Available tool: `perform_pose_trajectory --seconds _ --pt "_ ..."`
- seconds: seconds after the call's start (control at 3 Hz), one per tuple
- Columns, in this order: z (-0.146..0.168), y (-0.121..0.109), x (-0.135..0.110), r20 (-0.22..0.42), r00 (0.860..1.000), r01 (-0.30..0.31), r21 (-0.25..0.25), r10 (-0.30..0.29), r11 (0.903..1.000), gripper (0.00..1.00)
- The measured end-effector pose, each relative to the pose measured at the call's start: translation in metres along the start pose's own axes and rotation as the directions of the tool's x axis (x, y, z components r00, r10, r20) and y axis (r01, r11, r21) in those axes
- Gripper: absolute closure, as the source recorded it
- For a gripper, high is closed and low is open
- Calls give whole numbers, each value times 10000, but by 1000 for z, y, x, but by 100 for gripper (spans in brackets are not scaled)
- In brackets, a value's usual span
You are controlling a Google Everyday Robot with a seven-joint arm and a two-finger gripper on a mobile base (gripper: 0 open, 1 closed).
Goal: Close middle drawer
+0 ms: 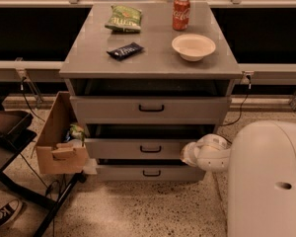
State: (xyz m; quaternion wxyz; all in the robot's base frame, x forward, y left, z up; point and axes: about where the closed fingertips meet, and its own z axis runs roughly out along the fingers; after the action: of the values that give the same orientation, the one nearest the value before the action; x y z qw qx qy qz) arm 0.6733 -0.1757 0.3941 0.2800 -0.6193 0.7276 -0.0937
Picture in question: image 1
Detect snack bags inside box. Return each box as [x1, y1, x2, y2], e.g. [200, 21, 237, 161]
[64, 123, 86, 147]

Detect grey drawer cabinet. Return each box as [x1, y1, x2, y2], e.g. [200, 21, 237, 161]
[58, 1, 244, 183]

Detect black table frame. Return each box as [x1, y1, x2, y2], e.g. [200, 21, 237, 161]
[0, 128, 87, 237]

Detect dark blue snack bar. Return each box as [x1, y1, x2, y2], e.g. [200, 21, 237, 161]
[108, 42, 144, 60]

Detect red Coca-Cola can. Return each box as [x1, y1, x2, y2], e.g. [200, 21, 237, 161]
[173, 0, 190, 31]

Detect black hanging cable left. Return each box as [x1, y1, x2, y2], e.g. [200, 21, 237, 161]
[20, 76, 46, 122]

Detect grey bottom drawer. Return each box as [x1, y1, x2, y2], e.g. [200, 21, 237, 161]
[96, 165, 205, 182]

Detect grey top drawer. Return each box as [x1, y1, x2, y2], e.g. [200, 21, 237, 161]
[70, 96, 231, 125]

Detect black hanging cable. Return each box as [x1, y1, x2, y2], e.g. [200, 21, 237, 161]
[20, 76, 46, 122]
[220, 74, 252, 127]

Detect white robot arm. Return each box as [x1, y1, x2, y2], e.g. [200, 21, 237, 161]
[181, 120, 296, 237]

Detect green chip bag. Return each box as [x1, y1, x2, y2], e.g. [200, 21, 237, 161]
[105, 5, 142, 33]

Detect brown cardboard box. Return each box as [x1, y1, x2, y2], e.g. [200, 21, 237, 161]
[36, 92, 89, 174]

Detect black white sneaker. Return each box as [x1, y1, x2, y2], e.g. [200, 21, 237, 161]
[0, 198, 23, 227]

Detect white paper bowl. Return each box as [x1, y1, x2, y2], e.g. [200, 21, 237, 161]
[172, 34, 216, 61]

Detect grey wall rail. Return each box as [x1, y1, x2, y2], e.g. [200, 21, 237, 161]
[0, 61, 296, 85]

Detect black hanging cable right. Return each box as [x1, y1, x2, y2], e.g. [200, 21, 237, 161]
[220, 74, 252, 127]

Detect dark tray on table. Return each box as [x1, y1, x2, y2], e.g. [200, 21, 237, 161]
[0, 103, 33, 143]

